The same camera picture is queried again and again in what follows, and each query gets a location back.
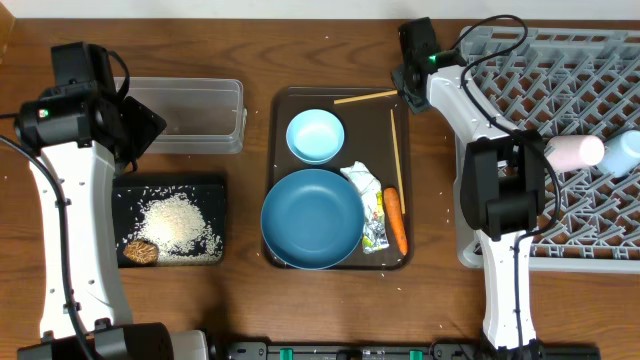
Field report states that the pile of white rice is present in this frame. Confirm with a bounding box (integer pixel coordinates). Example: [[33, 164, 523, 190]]
[[119, 187, 224, 264]]

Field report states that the light blue bowl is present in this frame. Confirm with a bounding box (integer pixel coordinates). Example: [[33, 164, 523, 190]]
[[285, 109, 345, 165]]

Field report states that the brown food scrap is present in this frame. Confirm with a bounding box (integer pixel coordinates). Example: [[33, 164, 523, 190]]
[[123, 240, 159, 265]]

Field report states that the pink cup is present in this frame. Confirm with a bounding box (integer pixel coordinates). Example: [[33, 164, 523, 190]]
[[545, 135, 605, 173]]

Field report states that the light blue cup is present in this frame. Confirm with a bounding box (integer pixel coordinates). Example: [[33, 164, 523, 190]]
[[597, 130, 640, 178]]

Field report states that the wooden chopstick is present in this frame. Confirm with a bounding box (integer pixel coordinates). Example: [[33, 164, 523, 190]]
[[390, 109, 406, 215], [333, 90, 398, 105]]

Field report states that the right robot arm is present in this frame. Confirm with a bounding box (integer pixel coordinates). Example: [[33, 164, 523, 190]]
[[392, 49, 545, 359]]

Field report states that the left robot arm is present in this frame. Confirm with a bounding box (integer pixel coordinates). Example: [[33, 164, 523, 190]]
[[11, 42, 210, 360]]

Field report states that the black waste tray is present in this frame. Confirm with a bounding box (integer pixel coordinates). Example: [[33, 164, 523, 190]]
[[110, 172, 227, 268]]

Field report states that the grey dishwasher rack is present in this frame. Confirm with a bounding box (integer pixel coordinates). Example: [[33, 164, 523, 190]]
[[471, 28, 639, 274]]

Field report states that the clear plastic bin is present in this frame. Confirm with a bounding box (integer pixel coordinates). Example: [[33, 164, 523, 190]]
[[128, 77, 247, 155]]

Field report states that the dark brown serving tray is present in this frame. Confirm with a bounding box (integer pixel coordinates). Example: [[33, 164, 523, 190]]
[[266, 87, 414, 271]]

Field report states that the orange carrot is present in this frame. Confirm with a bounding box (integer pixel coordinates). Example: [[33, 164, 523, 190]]
[[383, 187, 409, 256]]

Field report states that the crumpled foil wrapper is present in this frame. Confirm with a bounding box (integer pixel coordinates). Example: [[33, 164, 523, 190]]
[[340, 161, 389, 254]]

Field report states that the dark blue plate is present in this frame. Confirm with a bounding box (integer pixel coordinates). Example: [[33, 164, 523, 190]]
[[260, 169, 365, 270]]

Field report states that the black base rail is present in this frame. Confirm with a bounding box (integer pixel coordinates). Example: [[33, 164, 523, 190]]
[[216, 342, 601, 360]]

